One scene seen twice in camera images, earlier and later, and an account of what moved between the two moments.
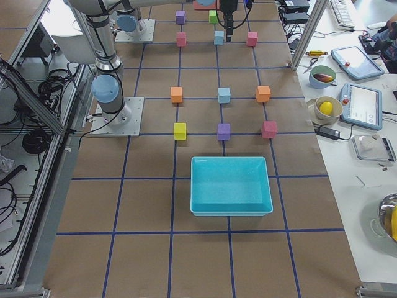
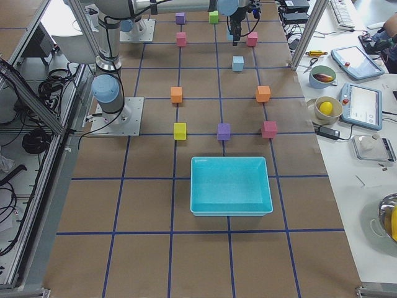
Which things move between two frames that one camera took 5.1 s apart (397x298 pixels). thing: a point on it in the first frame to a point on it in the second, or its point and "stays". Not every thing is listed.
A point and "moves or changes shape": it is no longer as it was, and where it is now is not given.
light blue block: x=224 y=97 to x=237 y=63
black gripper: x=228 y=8 to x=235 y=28
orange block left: x=176 y=94 stays
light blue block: x=218 y=38 moves or changes shape
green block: x=213 y=17 stays
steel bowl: x=388 y=215 stays
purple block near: x=223 y=131 stays
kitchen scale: x=373 y=148 stays
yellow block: x=180 y=131 stays
